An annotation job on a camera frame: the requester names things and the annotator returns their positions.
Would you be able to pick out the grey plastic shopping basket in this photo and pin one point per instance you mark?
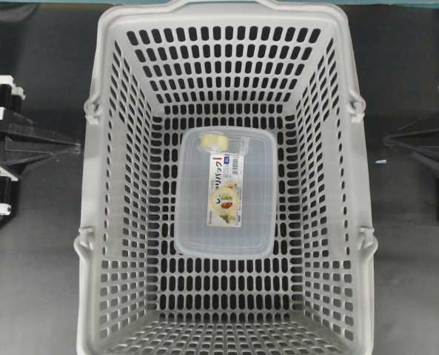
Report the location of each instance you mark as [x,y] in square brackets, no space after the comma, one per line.
[285,69]

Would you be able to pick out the cellophane tape roll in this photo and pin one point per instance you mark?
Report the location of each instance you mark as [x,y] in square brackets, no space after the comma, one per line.
[215,143]

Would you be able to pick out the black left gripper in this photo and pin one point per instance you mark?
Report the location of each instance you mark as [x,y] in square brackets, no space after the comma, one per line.
[15,157]

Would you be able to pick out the clear plastic food container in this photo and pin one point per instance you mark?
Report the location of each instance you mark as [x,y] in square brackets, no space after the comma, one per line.
[226,204]

